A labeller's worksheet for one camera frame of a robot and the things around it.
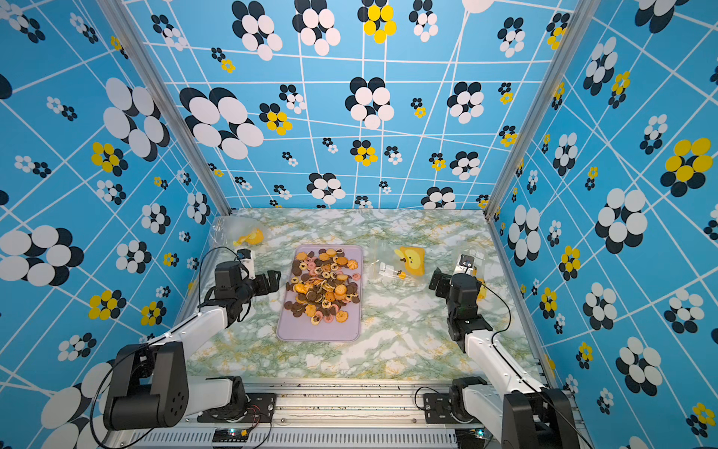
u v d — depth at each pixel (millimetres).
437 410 723
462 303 640
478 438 697
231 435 722
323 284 933
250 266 806
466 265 722
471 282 679
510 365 480
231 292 695
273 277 858
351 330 872
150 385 419
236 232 1122
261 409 729
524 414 423
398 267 990
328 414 727
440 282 784
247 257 800
